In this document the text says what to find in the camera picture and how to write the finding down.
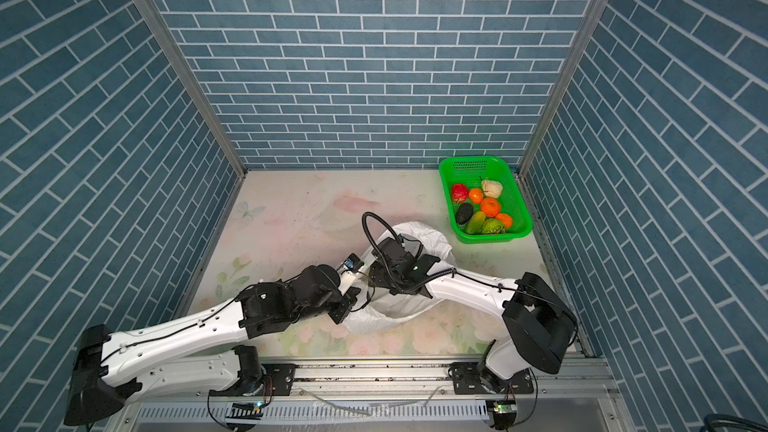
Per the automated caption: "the left controller board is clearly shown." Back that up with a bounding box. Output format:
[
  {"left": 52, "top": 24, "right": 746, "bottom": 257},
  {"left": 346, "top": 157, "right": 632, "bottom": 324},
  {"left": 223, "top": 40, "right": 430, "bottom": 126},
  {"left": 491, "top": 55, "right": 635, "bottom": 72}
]
[{"left": 224, "top": 402, "right": 264, "bottom": 432}]

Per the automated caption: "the orange toy fruit in basket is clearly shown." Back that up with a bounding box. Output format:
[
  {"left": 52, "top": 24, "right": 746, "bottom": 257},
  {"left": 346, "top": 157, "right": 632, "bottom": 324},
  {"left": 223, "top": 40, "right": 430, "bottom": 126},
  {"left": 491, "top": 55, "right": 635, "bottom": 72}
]
[{"left": 495, "top": 213, "right": 514, "bottom": 229}]

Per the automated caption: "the red toy fruit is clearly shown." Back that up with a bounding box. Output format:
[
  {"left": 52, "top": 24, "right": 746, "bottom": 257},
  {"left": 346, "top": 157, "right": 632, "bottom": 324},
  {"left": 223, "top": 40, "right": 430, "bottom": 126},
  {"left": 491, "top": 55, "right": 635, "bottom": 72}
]
[{"left": 450, "top": 183, "right": 470, "bottom": 204}]

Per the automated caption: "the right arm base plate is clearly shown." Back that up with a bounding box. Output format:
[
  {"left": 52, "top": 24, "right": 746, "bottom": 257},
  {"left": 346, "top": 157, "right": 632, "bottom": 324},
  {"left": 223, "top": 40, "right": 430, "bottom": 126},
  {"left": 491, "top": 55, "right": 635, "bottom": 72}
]
[{"left": 448, "top": 362, "right": 534, "bottom": 395}]

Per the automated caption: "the controller board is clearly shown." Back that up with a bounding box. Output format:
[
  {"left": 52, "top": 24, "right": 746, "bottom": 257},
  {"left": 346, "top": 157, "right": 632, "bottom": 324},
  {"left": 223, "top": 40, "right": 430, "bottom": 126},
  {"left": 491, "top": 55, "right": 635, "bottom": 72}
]
[
  {"left": 224, "top": 402, "right": 264, "bottom": 432},
  {"left": 485, "top": 399, "right": 518, "bottom": 431}
]

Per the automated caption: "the dark avocado toy fruit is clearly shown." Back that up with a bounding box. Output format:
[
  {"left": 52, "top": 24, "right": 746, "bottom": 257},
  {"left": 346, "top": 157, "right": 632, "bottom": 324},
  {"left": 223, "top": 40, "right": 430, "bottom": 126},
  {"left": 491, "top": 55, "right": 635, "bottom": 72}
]
[{"left": 454, "top": 202, "right": 475, "bottom": 226}]

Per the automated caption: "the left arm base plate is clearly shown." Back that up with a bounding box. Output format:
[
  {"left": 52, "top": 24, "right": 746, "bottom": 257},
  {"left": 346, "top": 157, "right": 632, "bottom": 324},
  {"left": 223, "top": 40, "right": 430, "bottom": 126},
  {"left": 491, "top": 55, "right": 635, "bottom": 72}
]
[{"left": 210, "top": 363, "right": 297, "bottom": 398}]

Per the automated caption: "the black cable bottom right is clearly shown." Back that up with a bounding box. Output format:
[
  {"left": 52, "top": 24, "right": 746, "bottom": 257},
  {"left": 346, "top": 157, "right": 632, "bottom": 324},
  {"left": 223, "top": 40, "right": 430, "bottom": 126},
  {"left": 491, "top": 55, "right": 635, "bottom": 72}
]
[{"left": 700, "top": 412, "right": 768, "bottom": 432}]

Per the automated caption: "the green toy fruit in basket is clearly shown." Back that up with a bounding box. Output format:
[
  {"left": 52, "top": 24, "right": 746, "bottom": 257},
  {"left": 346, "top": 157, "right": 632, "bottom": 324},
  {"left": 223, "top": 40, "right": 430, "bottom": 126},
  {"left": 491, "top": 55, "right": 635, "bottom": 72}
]
[{"left": 480, "top": 218, "right": 507, "bottom": 235}]

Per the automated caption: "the green plastic basket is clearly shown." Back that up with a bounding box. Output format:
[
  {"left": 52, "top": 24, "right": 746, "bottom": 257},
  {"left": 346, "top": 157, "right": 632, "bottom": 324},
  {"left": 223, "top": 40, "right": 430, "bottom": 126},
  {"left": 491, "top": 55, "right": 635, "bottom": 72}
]
[{"left": 439, "top": 156, "right": 533, "bottom": 244}]

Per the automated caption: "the white vented cable duct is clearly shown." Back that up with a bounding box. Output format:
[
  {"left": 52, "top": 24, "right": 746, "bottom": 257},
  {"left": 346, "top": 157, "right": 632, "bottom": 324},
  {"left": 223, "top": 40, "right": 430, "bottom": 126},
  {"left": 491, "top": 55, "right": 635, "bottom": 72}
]
[{"left": 137, "top": 400, "right": 488, "bottom": 425}]

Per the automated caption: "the green toy vegetable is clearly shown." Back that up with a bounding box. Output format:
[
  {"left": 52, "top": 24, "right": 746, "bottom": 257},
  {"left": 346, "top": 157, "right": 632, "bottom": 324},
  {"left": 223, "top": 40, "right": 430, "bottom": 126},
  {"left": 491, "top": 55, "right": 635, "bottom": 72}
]
[{"left": 464, "top": 210, "right": 489, "bottom": 235}]

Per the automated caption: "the aluminium mounting rail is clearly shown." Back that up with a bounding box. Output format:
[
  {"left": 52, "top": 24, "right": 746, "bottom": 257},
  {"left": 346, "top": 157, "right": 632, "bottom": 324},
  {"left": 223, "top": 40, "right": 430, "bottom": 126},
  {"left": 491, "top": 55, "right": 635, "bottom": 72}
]
[{"left": 132, "top": 352, "right": 618, "bottom": 401}]

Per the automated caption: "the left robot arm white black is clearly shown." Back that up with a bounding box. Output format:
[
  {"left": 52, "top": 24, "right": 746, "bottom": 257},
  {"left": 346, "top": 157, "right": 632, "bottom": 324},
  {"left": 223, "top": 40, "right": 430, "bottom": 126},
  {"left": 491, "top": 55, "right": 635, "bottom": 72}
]
[{"left": 64, "top": 265, "right": 361, "bottom": 427}]

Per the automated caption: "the right controller board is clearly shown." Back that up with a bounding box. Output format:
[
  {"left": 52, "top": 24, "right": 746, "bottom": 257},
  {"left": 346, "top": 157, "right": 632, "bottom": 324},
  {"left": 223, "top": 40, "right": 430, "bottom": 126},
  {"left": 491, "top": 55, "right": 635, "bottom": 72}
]
[{"left": 485, "top": 399, "right": 518, "bottom": 431}]

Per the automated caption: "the beige toy fruit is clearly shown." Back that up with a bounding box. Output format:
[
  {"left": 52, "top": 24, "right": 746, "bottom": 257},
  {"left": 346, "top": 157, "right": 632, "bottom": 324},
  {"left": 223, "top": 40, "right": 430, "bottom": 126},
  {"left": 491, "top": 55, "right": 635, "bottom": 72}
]
[{"left": 481, "top": 179, "right": 504, "bottom": 199}]

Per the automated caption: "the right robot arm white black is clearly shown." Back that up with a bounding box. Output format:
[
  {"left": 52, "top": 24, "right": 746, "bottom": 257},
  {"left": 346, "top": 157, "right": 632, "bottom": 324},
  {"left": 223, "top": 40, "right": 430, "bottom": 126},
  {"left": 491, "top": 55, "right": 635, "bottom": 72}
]
[{"left": 361, "top": 237, "right": 577, "bottom": 380}]

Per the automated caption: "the orange toy fruit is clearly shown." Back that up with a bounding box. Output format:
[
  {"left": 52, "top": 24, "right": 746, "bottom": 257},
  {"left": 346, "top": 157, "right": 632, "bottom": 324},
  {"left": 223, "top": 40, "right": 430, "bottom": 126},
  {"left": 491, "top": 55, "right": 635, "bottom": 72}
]
[
  {"left": 468, "top": 188, "right": 485, "bottom": 204},
  {"left": 495, "top": 213, "right": 514, "bottom": 229},
  {"left": 480, "top": 197, "right": 501, "bottom": 218}
]

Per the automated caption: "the white plastic bag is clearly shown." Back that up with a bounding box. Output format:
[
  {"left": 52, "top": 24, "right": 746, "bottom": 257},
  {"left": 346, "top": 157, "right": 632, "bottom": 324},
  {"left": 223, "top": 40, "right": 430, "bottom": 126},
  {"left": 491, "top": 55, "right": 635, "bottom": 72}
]
[{"left": 342, "top": 221, "right": 455, "bottom": 335}]

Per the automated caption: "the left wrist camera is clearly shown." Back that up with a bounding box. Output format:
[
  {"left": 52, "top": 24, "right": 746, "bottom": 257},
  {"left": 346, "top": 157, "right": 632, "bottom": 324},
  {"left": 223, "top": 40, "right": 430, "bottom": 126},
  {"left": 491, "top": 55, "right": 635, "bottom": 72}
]
[{"left": 343, "top": 253, "right": 364, "bottom": 273}]

